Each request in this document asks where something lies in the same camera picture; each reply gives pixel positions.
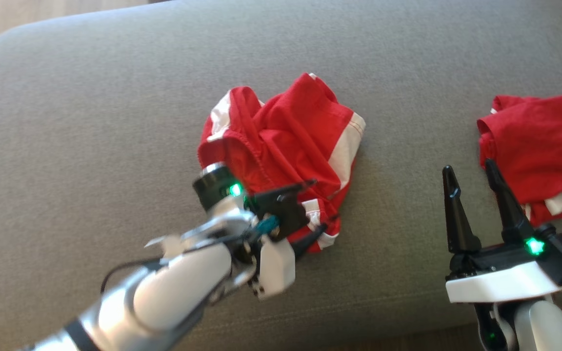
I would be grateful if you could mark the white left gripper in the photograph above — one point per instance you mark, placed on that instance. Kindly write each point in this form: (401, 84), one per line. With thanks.
(276, 265)

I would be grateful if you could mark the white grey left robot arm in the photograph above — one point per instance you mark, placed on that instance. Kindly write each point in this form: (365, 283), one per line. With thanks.
(178, 287)

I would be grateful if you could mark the red white-striped pants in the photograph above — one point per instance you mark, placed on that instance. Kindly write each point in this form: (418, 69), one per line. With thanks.
(544, 146)

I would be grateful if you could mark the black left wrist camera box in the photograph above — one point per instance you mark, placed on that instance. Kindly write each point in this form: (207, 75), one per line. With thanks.
(286, 214)

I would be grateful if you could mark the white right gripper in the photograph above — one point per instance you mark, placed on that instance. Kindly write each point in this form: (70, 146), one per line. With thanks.
(495, 282)

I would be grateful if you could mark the red jersey with number print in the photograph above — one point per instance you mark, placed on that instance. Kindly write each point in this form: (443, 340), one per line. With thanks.
(291, 136)

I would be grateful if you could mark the grey sofa seat cushion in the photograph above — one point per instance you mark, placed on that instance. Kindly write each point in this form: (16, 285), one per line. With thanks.
(90, 122)

